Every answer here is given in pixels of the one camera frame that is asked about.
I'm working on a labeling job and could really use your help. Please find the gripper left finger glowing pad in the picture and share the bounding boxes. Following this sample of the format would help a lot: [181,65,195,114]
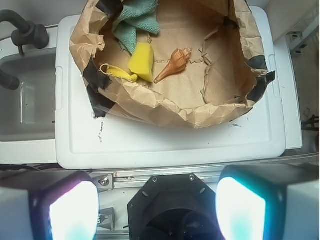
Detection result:
[0,170,99,240]

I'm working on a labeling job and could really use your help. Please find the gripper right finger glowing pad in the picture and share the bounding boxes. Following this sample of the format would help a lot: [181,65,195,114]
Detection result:
[215,163,320,240]

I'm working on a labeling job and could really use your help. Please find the yellow cloth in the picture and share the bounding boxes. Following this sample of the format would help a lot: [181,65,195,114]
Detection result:
[99,63,138,83]

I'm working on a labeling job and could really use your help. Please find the blue-green microfiber cloth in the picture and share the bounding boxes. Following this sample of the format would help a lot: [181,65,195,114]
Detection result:
[111,0,160,54]

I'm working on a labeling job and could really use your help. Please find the white plastic bin lid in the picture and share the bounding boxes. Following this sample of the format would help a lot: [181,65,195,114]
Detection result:
[55,15,286,170]

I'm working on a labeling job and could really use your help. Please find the white sink basin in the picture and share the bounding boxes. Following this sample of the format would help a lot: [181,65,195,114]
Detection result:
[0,35,57,164]

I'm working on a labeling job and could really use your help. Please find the brown paper bag tray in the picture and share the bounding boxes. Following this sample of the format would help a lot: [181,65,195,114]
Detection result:
[69,0,276,129]

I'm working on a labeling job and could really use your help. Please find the yellow sponge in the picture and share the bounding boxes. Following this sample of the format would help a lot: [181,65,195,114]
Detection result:
[127,42,155,83]

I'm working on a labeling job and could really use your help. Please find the orange spiral seashell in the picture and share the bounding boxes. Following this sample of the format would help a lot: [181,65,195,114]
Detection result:
[153,47,193,84]

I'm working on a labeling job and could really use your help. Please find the black octagonal mount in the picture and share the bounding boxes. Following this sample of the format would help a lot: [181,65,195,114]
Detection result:
[127,173,224,240]

